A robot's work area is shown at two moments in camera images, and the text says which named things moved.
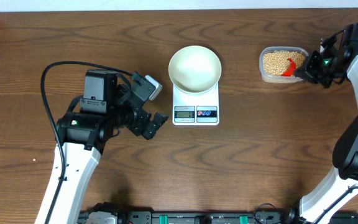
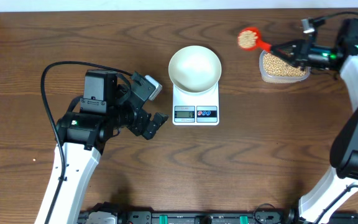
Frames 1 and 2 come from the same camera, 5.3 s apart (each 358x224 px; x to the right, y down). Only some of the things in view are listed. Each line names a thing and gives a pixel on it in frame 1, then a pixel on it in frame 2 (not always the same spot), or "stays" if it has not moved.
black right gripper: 314,56 to 297,45
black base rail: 104,213 stays
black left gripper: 137,125 stays
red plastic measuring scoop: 291,70 to 249,38
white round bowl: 194,69 stays
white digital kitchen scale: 196,109 stays
